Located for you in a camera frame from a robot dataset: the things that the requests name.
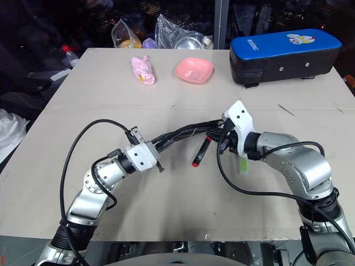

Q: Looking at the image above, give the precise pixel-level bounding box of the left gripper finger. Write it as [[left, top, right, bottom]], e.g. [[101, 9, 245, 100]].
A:
[[155, 133, 181, 145], [156, 141, 181, 153]]

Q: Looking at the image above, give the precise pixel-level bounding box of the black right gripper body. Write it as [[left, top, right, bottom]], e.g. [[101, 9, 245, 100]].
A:
[[217, 112, 239, 154]]

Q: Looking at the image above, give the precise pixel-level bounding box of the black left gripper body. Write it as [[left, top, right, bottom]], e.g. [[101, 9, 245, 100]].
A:
[[126, 126, 166, 172]]

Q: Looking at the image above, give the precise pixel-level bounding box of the red marker with black barrel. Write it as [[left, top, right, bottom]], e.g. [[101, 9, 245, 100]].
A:
[[191, 135, 213, 168]]

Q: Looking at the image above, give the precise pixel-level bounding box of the pink plastic bowl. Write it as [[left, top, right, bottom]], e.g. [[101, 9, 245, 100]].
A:
[[174, 57, 214, 85]]

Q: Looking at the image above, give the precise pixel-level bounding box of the pink soft toy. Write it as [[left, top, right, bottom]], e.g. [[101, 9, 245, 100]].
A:
[[130, 54, 156, 87]]

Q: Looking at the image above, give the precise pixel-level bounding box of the steel bowl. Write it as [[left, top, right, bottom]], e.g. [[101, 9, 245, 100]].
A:
[[174, 35, 205, 51]]

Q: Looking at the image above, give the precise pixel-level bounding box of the blue and black boxing pad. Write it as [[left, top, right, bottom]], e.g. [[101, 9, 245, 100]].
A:
[[229, 28, 343, 90]]

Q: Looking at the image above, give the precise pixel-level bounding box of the clear bag with orange item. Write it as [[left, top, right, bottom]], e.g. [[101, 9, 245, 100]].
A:
[[111, 18, 145, 49]]

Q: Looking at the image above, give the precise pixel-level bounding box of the clear bottle with red cap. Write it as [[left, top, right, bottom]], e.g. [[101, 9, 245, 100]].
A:
[[61, 45, 80, 70]]

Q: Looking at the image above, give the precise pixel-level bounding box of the clear bag with steel bowl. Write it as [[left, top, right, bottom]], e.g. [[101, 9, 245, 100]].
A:
[[154, 14, 214, 51]]

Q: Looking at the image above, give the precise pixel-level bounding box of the white cloth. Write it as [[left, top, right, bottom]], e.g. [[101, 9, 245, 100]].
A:
[[0, 108, 31, 165]]

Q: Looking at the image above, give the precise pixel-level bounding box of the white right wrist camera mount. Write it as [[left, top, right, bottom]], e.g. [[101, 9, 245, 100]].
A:
[[223, 100, 256, 161]]

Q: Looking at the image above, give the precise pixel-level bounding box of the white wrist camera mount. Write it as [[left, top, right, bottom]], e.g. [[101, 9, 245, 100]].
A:
[[124, 142, 159, 171], [223, 100, 256, 161]]

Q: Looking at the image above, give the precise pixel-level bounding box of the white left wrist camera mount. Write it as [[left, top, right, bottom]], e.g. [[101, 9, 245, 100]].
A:
[[124, 142, 159, 171]]

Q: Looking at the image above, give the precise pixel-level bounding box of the short black left arm cable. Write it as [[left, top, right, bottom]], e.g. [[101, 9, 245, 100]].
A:
[[91, 149, 123, 211]]

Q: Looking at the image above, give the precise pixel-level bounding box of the short black arm cable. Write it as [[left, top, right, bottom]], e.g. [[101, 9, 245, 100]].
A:
[[260, 141, 326, 159], [91, 149, 123, 211]]

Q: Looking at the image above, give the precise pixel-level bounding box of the long black left arm cable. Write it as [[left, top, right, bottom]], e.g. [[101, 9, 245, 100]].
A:
[[59, 119, 137, 266]]

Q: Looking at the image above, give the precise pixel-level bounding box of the short black right arm cable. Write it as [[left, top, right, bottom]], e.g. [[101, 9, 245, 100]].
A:
[[260, 141, 326, 159]]

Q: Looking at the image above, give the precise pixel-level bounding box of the metal upright post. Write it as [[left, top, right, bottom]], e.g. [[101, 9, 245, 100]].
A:
[[212, 0, 231, 50]]

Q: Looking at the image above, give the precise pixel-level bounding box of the grey flat bracket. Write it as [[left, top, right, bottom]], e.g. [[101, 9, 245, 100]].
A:
[[27, 68, 72, 84]]

